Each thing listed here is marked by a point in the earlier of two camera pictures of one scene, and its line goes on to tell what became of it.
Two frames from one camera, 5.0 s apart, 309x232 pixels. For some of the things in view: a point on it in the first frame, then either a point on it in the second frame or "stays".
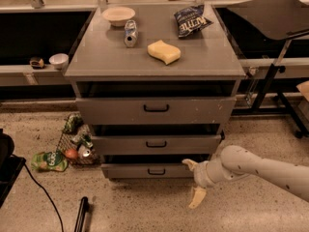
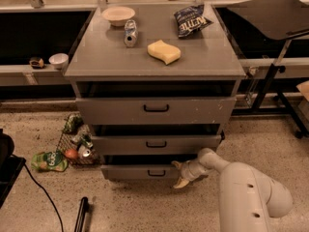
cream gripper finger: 199,193 → 182,182
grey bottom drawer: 147,171 stays
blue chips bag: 191,19 stays
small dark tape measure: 37,63 stays
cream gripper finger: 191,164 → 179,164
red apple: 70,153 stays
